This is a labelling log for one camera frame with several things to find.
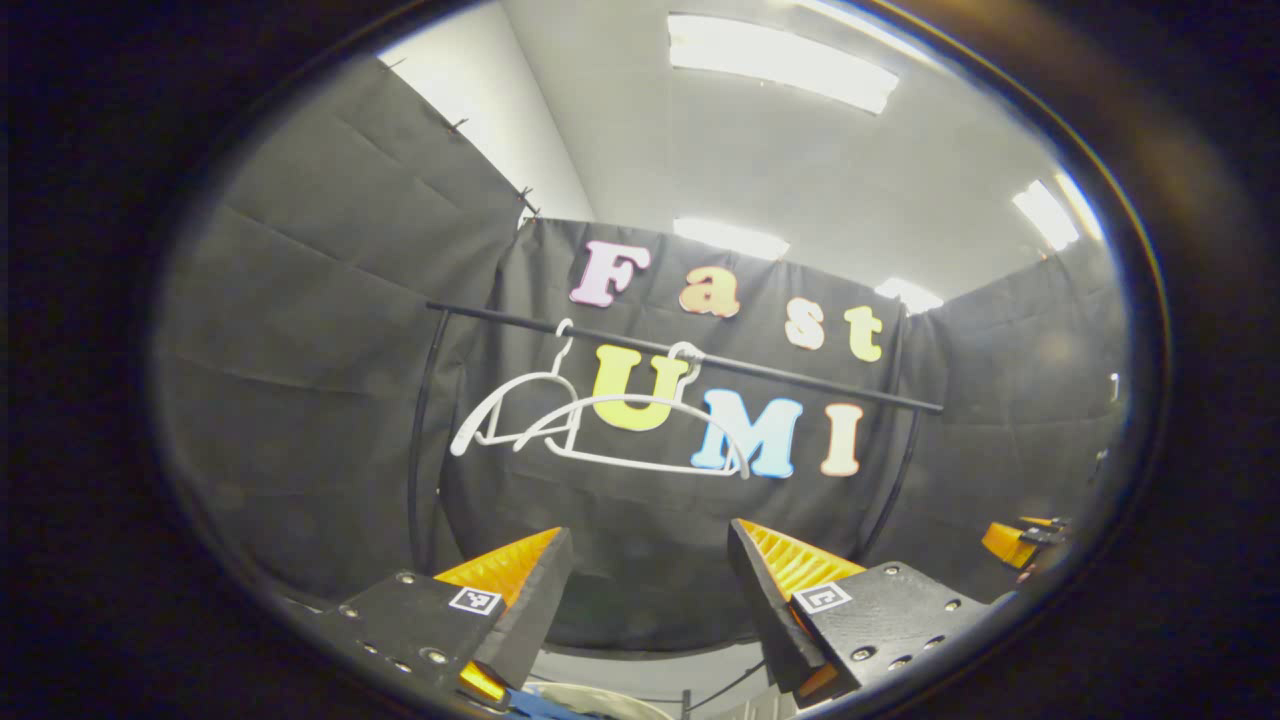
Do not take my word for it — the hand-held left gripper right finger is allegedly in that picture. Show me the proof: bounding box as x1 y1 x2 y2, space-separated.
726 517 1002 710

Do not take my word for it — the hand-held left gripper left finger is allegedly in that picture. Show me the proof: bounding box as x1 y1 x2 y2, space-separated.
289 526 576 708

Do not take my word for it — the blue jacket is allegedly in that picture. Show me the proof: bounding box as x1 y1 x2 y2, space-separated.
504 688 587 720

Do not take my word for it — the white plastic hanger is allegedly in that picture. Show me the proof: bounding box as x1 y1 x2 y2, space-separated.
513 341 752 482
449 319 583 458

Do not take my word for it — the ceiling light panel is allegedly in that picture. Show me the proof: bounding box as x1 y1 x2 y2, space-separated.
672 217 792 262
667 11 900 117
874 276 945 315
1011 169 1107 252

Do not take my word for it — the black backdrop cloth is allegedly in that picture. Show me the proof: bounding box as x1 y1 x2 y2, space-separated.
150 55 1131 653

